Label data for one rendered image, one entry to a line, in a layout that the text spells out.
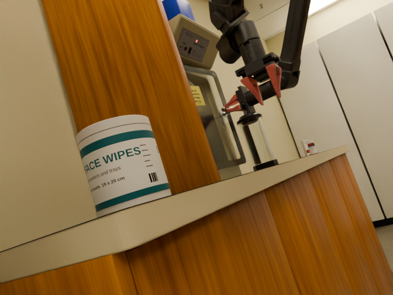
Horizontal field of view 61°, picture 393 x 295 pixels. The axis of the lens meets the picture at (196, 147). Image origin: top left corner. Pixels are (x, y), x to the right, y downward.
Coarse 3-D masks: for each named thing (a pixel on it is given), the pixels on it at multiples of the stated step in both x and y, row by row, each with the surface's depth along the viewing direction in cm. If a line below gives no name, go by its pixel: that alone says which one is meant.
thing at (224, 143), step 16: (192, 80) 121; (208, 80) 131; (208, 96) 126; (224, 96) 136; (208, 112) 122; (208, 128) 119; (224, 128) 127; (224, 144) 123; (240, 144) 133; (224, 160) 120; (240, 160) 129
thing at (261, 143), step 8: (248, 120) 134; (256, 120) 134; (240, 128) 139; (248, 128) 134; (256, 128) 134; (248, 136) 135; (256, 136) 133; (264, 136) 134; (248, 144) 135; (256, 144) 133; (264, 144) 133; (256, 152) 133; (264, 152) 132; (272, 152) 134; (256, 160) 133; (264, 160) 132
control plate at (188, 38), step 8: (184, 32) 114; (192, 32) 118; (184, 40) 116; (192, 40) 120; (200, 40) 124; (208, 40) 128; (192, 48) 122; (200, 48) 126; (192, 56) 124; (200, 56) 129
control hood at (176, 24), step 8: (176, 16) 110; (184, 16) 111; (176, 24) 110; (184, 24) 112; (192, 24) 116; (176, 32) 111; (200, 32) 122; (208, 32) 126; (176, 40) 113; (216, 40) 133; (208, 48) 131; (184, 56) 120; (208, 56) 133; (192, 64) 129; (200, 64) 132; (208, 64) 136
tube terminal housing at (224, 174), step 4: (228, 168) 126; (232, 168) 129; (236, 168) 132; (220, 172) 120; (224, 172) 122; (228, 172) 125; (232, 172) 128; (236, 172) 131; (240, 172) 134; (220, 176) 119; (224, 176) 121; (228, 176) 124; (232, 176) 127
